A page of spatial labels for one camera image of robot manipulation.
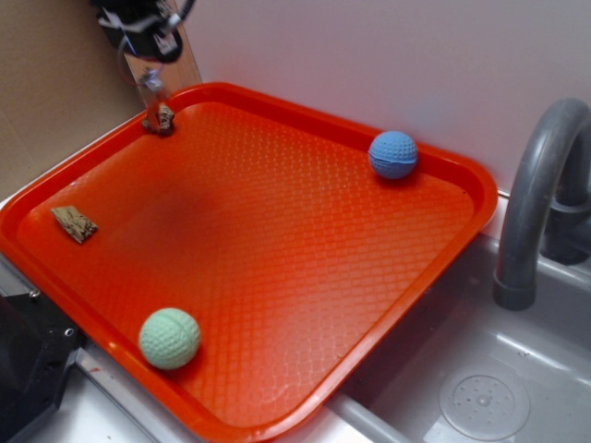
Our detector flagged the blue dimpled ball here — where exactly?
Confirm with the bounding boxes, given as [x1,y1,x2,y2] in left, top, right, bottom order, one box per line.
[368,131,418,180]

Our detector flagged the orange plastic tray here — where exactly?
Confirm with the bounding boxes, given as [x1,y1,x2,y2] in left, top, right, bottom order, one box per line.
[1,83,497,442]

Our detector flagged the grey plastic sink basin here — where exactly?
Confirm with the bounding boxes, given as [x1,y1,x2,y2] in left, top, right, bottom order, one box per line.
[329,235,590,442]

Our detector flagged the silver keys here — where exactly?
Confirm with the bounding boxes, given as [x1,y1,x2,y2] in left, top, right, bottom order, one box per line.
[116,35,168,113]

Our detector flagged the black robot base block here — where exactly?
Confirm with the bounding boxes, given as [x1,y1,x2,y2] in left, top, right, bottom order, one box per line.
[1,291,81,442]

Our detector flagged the green dimpled ball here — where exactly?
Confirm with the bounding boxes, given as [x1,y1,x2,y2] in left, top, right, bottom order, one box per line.
[139,307,201,370]

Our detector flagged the round sink drain cover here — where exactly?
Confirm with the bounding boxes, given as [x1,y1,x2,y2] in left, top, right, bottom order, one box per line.
[439,365,530,442]

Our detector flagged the grey curved faucet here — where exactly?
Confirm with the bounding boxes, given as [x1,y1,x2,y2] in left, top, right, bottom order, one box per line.
[493,98,590,311]

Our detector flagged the brown rock chunk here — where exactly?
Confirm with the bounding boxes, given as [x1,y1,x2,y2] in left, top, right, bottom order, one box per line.
[141,102,175,136]

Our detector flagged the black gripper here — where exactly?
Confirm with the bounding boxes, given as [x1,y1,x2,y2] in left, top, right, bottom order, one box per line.
[90,0,195,64]

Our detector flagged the flat wood bark piece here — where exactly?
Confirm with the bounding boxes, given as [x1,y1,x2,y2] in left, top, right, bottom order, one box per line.
[51,206,98,245]

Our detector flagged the light wooden board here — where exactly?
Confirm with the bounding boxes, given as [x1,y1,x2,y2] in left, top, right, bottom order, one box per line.
[100,0,203,111]

